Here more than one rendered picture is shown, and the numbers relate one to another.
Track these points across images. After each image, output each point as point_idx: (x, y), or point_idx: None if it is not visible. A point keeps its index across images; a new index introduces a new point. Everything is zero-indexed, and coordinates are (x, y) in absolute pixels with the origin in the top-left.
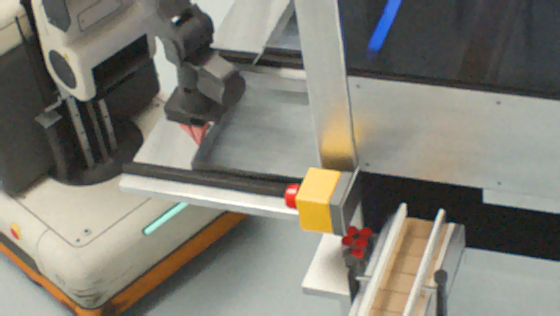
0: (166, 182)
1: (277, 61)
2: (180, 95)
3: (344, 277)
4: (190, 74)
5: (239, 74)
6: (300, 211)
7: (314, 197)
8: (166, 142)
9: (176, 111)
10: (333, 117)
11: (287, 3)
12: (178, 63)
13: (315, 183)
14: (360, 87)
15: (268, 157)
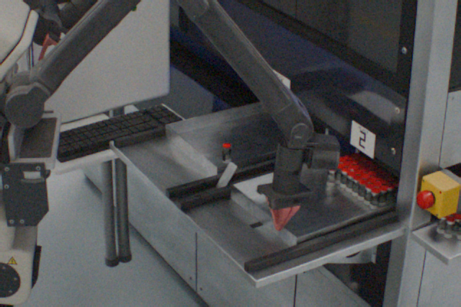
0: (284, 263)
1: (235, 174)
2: (285, 181)
3: (459, 243)
4: (302, 156)
5: (233, 186)
6: (444, 201)
7: (451, 185)
8: (241, 246)
9: (284, 197)
10: (434, 130)
11: (188, 142)
12: (305, 144)
13: (439, 180)
14: (454, 99)
15: (320, 220)
